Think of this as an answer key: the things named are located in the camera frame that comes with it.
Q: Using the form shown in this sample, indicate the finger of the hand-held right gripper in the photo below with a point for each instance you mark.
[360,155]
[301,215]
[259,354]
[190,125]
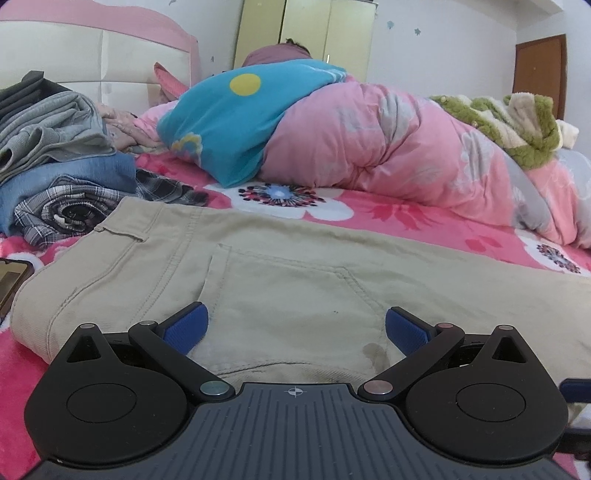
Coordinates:
[575,441]
[577,391]

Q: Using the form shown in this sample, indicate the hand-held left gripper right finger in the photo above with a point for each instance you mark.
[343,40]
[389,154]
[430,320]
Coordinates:
[406,330]

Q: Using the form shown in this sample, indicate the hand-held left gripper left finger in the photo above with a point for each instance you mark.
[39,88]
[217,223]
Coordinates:
[187,330]

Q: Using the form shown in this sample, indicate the beige pants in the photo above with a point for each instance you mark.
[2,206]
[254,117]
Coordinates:
[300,258]

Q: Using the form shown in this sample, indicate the black white plaid shirt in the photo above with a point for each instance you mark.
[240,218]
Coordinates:
[69,207]

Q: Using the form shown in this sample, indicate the blue jeans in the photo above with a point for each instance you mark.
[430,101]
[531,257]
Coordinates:
[106,170]

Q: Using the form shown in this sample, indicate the smartphone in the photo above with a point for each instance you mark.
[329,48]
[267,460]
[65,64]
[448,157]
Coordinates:
[11,281]

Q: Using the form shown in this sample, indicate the pink grey floral quilt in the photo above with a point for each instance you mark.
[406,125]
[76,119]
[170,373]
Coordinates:
[369,138]

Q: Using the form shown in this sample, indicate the blue pillow with yellow dot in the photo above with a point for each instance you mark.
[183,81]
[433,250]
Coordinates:
[221,124]

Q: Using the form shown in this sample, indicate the pale pink floral garment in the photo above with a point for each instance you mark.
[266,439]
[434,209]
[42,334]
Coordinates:
[124,129]

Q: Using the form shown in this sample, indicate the green cream fluffy blanket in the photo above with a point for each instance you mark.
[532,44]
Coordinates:
[531,147]

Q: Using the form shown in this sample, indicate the pink cushion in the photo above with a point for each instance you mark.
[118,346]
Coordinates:
[168,81]

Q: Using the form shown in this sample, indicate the pink white padded headboard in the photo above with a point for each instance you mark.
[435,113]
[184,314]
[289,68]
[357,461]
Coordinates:
[115,55]

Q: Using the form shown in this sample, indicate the black folded garment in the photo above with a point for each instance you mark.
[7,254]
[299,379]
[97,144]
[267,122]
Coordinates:
[23,90]

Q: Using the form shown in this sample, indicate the brown wooden door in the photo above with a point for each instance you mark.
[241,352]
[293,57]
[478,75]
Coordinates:
[540,69]

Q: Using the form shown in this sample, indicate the pale yellow wardrobe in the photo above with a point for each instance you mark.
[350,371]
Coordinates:
[346,37]

